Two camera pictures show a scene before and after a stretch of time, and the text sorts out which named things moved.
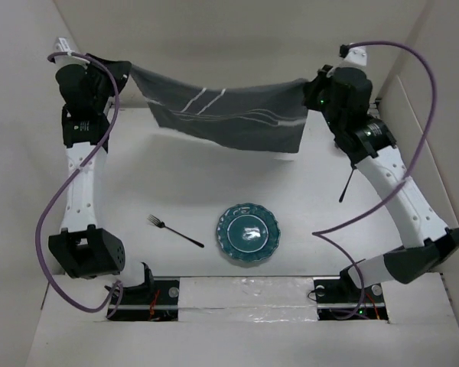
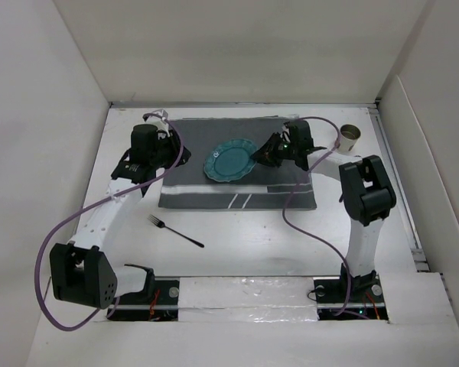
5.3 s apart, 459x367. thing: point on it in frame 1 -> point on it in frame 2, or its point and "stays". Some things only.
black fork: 162,225 stays
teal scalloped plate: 248,232 -> 230,160
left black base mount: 154,300 stays
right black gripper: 312,87 -> 265,154
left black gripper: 122,70 -> 171,141
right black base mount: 339,298 stays
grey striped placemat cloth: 267,117 -> 190,186
